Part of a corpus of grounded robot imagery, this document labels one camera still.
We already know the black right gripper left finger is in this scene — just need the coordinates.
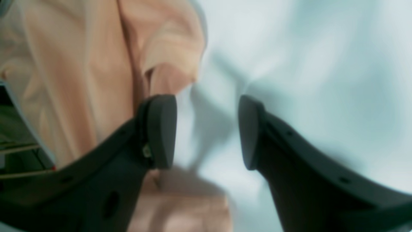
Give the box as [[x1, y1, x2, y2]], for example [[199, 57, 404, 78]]
[[1, 94, 177, 232]]

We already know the peach T-shirt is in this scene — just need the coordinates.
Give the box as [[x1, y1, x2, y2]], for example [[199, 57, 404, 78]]
[[1, 0, 233, 232]]

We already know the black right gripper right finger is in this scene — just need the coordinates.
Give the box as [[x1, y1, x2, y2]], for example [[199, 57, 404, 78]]
[[238, 95, 412, 232]]

